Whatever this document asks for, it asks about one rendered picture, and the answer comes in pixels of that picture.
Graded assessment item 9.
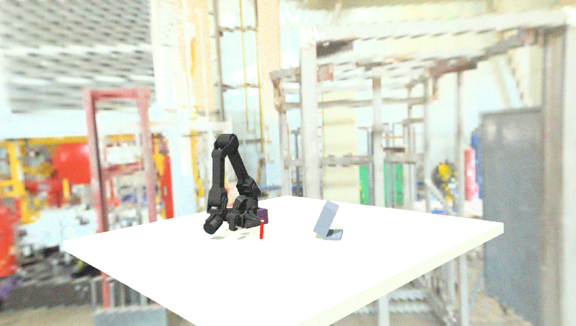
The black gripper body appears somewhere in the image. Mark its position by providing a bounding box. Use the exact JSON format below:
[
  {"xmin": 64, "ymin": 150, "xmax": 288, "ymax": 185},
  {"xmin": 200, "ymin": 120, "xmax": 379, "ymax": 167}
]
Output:
[{"xmin": 225, "ymin": 206, "xmax": 257, "ymax": 231}]

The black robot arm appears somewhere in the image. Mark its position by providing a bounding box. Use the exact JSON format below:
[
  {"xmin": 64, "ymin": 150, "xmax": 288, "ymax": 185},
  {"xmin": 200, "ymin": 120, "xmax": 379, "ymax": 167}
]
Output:
[{"xmin": 203, "ymin": 134, "xmax": 261, "ymax": 235}]

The grey sloped panel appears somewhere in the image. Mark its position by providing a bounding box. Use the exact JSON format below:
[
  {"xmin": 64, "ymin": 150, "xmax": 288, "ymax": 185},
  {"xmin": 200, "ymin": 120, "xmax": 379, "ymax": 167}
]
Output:
[{"xmin": 313, "ymin": 200, "xmax": 343, "ymax": 241}]

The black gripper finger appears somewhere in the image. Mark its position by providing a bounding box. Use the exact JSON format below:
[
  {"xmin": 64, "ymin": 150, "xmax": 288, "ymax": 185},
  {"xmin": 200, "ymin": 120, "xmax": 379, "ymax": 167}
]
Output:
[
  {"xmin": 249, "ymin": 210, "xmax": 261, "ymax": 220},
  {"xmin": 242, "ymin": 213, "xmax": 262, "ymax": 228}
]

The red peg with white band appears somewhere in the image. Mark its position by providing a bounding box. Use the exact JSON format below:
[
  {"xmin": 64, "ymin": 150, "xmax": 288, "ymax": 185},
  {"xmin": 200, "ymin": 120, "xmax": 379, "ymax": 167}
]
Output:
[{"xmin": 259, "ymin": 219, "xmax": 264, "ymax": 239}]

